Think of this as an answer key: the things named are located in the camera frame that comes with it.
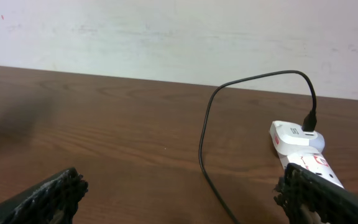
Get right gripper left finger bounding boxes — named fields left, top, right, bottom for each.
left=0, top=167, right=88, bottom=224

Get white power strip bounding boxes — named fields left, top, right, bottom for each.
left=272, top=135, right=344, bottom=188

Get white USB charger adapter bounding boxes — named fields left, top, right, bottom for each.
left=269, top=121, right=325, bottom=156

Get black charging cable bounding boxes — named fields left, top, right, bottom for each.
left=198, top=70, right=318, bottom=224

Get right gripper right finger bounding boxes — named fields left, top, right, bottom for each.
left=274, top=163, right=358, bottom=224

